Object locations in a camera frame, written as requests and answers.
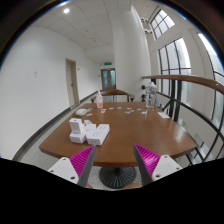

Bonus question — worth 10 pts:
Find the small white adapter cube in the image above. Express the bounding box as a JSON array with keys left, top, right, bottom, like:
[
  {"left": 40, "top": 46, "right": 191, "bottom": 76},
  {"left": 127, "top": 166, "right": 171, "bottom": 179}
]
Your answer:
[{"left": 69, "top": 133, "right": 86, "bottom": 144}]

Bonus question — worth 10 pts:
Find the orange hand sanitizer bottle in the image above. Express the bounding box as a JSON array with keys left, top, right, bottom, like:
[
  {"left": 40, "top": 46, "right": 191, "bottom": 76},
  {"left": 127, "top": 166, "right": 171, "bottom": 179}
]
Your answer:
[{"left": 96, "top": 90, "right": 103, "bottom": 109}]

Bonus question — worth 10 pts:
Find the black table pedestal base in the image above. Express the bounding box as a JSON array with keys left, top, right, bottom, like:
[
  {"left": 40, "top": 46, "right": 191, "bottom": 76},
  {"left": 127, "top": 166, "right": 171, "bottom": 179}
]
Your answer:
[{"left": 99, "top": 167, "right": 136, "bottom": 189}]

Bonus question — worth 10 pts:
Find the beige side door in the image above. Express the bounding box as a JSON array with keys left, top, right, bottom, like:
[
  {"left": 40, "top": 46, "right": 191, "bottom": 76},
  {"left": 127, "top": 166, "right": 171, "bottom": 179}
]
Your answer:
[{"left": 66, "top": 59, "right": 80, "bottom": 107}]

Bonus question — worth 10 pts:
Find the wooden bench in background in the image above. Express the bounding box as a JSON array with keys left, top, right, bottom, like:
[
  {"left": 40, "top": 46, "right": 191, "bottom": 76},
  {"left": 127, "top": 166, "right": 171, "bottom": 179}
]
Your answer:
[{"left": 90, "top": 89, "right": 135, "bottom": 103}]

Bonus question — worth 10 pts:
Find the wooden handrail with black railing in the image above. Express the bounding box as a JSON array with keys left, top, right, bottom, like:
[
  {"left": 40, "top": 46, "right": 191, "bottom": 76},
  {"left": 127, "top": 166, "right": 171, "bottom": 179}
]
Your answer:
[{"left": 141, "top": 74, "right": 224, "bottom": 167}]

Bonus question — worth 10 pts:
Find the white charger plug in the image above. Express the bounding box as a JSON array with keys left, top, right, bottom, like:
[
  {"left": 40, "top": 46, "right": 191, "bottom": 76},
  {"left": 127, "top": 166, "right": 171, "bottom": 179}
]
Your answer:
[{"left": 69, "top": 118, "right": 84, "bottom": 134}]

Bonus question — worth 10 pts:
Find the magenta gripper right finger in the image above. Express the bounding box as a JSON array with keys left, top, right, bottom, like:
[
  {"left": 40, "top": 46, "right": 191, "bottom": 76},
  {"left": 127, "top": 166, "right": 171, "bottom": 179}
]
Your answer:
[{"left": 133, "top": 144, "right": 182, "bottom": 186}]

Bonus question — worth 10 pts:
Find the white power strip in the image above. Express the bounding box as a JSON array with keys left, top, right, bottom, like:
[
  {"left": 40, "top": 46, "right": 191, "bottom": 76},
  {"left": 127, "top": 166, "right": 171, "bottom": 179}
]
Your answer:
[{"left": 86, "top": 124, "right": 110, "bottom": 146}]

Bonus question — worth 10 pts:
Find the white paper sheet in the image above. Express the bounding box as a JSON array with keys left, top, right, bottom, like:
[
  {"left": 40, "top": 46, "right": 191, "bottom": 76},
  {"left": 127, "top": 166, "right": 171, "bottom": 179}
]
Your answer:
[{"left": 158, "top": 112, "right": 170, "bottom": 119}]

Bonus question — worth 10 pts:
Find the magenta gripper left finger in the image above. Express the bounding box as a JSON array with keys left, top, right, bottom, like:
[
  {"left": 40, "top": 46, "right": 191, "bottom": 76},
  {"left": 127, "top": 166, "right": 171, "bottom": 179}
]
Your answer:
[{"left": 49, "top": 146, "right": 96, "bottom": 187}]

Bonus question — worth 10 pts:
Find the clear water bottle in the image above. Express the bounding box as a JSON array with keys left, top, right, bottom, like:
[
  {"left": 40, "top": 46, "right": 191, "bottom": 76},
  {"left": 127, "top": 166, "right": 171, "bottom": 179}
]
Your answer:
[{"left": 145, "top": 82, "right": 156, "bottom": 109}]

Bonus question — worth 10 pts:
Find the double glass door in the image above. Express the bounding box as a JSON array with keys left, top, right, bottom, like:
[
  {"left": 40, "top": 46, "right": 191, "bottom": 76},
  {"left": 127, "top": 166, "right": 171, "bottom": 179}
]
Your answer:
[{"left": 101, "top": 69, "right": 116, "bottom": 90}]

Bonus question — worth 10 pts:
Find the round wooden table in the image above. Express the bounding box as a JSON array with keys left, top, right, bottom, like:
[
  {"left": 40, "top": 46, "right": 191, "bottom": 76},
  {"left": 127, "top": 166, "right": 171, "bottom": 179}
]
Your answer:
[{"left": 38, "top": 101, "right": 198, "bottom": 168}]

